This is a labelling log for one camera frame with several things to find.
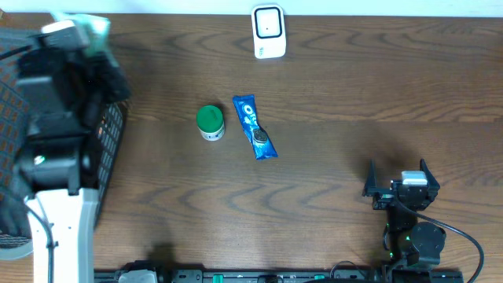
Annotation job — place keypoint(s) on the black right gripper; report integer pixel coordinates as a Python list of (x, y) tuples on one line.
[(384, 195)]

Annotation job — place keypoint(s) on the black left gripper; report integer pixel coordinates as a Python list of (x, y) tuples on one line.
[(96, 70)]

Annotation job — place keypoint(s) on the white mint tissue pack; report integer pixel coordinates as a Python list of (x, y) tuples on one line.
[(96, 27)]

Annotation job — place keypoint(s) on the grey plastic mesh basket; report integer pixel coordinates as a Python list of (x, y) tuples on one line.
[(15, 118)]

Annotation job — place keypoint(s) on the green lid white jar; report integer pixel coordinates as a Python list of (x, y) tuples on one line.
[(210, 123)]

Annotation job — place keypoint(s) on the blue Oreo cookie pack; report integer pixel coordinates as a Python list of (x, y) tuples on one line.
[(258, 138)]

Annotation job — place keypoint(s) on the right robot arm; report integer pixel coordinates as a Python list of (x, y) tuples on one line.
[(414, 246)]

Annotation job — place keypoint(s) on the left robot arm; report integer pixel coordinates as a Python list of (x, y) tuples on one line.
[(65, 164)]

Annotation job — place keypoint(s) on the white barcode scanner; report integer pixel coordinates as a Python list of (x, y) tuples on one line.
[(269, 35)]

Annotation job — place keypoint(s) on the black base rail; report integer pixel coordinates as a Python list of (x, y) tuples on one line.
[(144, 271)]

